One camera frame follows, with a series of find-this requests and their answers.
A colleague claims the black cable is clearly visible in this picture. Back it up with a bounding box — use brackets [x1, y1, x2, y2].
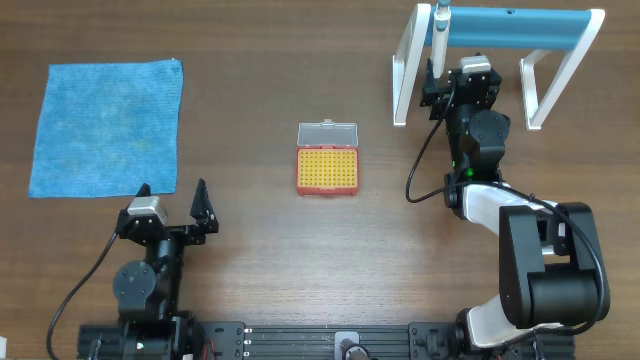
[46, 232, 120, 360]
[404, 82, 609, 337]

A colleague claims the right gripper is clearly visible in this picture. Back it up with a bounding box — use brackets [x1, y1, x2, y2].
[419, 58, 503, 121]

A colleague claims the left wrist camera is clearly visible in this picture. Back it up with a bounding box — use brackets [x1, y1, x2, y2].
[125, 195, 169, 226]

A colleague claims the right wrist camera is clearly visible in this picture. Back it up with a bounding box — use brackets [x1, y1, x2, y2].
[458, 55, 492, 74]

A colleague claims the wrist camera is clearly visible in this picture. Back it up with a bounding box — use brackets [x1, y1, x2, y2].
[458, 55, 492, 74]
[125, 195, 169, 226]

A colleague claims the white and blue stand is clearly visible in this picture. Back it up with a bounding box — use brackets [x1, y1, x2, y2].
[392, 3, 606, 131]

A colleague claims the blue cloth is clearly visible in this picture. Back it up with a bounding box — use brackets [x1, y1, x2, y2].
[27, 58, 185, 200]

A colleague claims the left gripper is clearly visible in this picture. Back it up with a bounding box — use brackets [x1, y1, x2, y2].
[116, 178, 220, 247]

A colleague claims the mounting rail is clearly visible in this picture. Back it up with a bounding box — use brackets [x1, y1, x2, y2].
[77, 321, 576, 360]

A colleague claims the red and yellow tip box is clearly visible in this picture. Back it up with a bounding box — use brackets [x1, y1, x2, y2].
[295, 118, 361, 197]

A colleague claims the white pipette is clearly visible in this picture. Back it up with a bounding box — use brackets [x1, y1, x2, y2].
[432, 0, 453, 81]

